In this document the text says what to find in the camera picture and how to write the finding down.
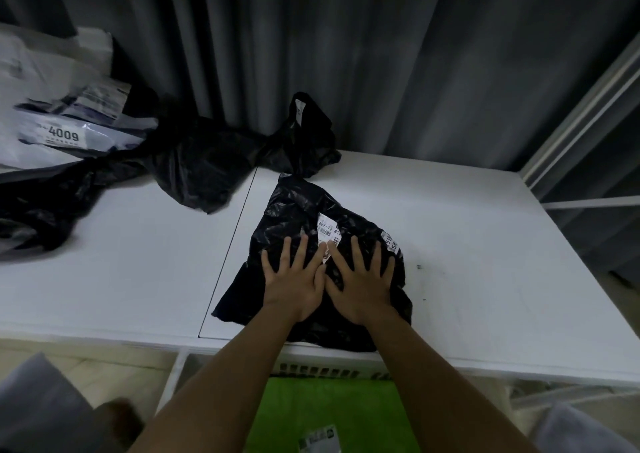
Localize person's left hand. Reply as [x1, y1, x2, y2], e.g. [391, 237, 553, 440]
[261, 235, 329, 322]

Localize person's right hand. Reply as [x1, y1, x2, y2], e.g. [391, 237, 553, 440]
[325, 236, 396, 326]

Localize black labelled plastic parcel bag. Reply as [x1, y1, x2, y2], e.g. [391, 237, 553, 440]
[212, 173, 413, 353]

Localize person's right forearm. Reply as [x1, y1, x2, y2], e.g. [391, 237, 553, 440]
[357, 312, 540, 453]

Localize person's left forearm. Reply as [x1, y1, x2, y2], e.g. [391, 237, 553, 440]
[127, 305, 315, 453]

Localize white plastic basket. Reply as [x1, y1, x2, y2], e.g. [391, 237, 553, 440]
[265, 353, 401, 381]

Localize black plastic bag white tag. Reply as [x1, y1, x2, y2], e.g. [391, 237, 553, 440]
[260, 92, 342, 179]

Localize green cloth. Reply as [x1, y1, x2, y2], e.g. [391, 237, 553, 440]
[244, 377, 422, 453]

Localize crumpled black plastic bag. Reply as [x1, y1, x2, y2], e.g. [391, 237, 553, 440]
[145, 116, 268, 214]

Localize white table leg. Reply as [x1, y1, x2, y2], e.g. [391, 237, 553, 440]
[154, 349, 190, 414]

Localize small labelled packet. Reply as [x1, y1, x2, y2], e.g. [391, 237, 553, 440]
[298, 424, 342, 453]

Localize grey curtain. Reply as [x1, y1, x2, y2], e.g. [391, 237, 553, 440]
[0, 0, 640, 173]

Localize person's foot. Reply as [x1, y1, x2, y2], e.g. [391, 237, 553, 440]
[94, 399, 147, 441]

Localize white parcel with label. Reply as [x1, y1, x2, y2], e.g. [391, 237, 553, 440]
[14, 105, 158, 159]

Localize clear packet with label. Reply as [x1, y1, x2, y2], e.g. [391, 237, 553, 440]
[62, 78, 132, 121]

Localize person's grey clothing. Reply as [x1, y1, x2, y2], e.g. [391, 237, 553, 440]
[0, 352, 97, 453]

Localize white metal rack frame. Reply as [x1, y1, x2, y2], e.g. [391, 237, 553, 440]
[520, 32, 640, 211]

